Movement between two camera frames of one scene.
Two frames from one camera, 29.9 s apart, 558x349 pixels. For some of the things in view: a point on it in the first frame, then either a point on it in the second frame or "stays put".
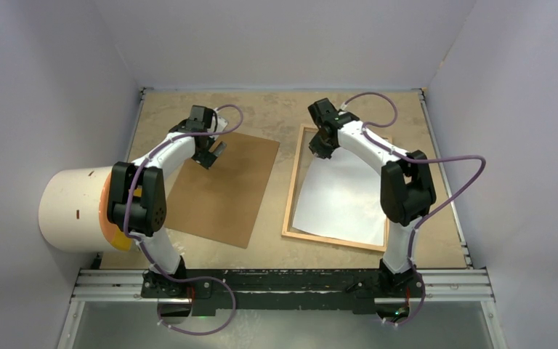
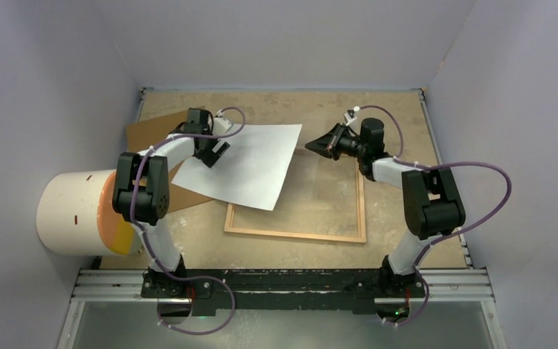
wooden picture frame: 303,159 → 229,222
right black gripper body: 325,149 → 352,145
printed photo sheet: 340,198 → 251,171
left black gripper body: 204,158 stays put
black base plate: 336,291 stays put
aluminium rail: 126,286 stays put
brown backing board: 221,203 → 142,134
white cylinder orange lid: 73,211 stays put
